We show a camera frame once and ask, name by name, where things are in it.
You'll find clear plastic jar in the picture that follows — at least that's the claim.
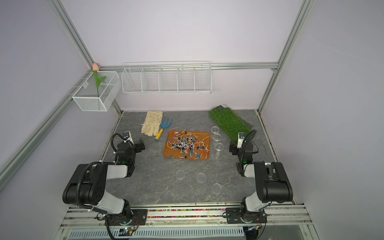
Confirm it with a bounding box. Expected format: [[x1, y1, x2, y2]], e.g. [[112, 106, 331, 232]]
[[214, 142, 224, 152]]

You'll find clear candy jar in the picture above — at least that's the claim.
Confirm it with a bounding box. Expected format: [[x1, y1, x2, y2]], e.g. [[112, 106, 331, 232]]
[[212, 133, 222, 142]]

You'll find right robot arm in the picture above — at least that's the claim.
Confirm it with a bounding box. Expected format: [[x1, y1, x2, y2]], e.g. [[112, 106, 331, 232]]
[[223, 130, 294, 225]]

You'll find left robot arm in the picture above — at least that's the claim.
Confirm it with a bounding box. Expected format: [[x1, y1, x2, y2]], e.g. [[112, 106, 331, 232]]
[[63, 133, 148, 226]]

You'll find green artificial grass mat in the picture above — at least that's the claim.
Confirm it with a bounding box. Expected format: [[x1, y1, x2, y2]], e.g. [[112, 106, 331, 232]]
[[209, 105, 252, 142]]

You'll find cream work glove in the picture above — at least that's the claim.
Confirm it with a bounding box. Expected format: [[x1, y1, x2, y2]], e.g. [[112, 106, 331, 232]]
[[141, 111, 163, 137]]

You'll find blue yellow garden rake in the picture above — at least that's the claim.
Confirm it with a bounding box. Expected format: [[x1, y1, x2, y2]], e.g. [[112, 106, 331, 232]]
[[155, 119, 173, 141]]

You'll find brown wooden tray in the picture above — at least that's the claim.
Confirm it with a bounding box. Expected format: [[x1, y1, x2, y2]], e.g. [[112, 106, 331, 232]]
[[163, 130, 211, 161]]

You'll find pile of spilled lollipops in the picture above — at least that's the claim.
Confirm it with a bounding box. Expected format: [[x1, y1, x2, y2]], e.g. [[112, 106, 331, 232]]
[[166, 128, 211, 160]]

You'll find pink artificial tulip flower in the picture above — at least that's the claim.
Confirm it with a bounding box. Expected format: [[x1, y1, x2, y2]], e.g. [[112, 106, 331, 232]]
[[92, 63, 106, 97]]

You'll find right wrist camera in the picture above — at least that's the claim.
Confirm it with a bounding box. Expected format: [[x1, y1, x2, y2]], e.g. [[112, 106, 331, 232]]
[[237, 132, 246, 149]]

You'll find white mesh wall basket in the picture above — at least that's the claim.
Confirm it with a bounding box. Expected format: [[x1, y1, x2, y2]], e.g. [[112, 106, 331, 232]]
[[72, 71, 122, 112]]

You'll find white wire wall rack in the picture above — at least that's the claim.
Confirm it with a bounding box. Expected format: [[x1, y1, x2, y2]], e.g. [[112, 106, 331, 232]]
[[122, 61, 213, 94]]

